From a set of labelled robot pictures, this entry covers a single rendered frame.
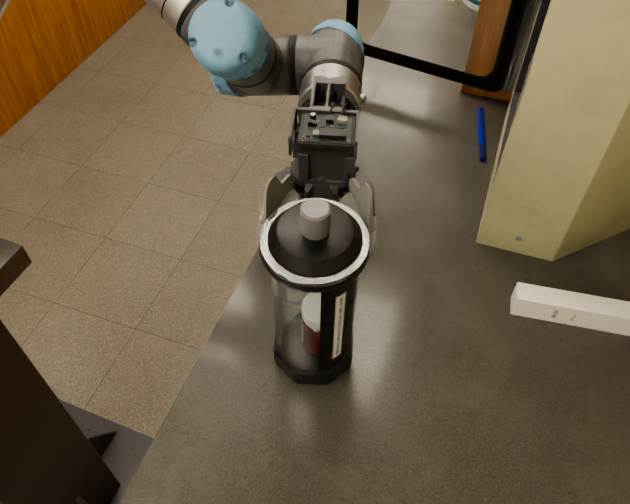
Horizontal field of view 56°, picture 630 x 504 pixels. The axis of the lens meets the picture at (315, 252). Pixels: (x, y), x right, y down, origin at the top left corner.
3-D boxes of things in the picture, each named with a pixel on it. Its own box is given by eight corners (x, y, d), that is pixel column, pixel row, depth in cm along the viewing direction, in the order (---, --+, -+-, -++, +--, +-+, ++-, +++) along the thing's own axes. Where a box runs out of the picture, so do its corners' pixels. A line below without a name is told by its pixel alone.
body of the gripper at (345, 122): (283, 142, 59) (296, 72, 66) (286, 203, 65) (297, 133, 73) (360, 147, 58) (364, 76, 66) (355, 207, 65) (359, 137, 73)
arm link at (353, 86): (301, 113, 76) (364, 116, 75) (297, 135, 73) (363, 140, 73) (300, 61, 70) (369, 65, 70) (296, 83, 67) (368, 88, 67)
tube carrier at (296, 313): (356, 388, 70) (370, 287, 53) (266, 382, 71) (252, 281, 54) (357, 310, 77) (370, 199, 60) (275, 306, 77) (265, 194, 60)
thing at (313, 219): (359, 293, 56) (365, 251, 50) (263, 287, 56) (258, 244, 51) (362, 219, 61) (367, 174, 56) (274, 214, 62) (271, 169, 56)
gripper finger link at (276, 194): (231, 205, 55) (282, 149, 61) (237, 246, 60) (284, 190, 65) (259, 217, 55) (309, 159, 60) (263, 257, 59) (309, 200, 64)
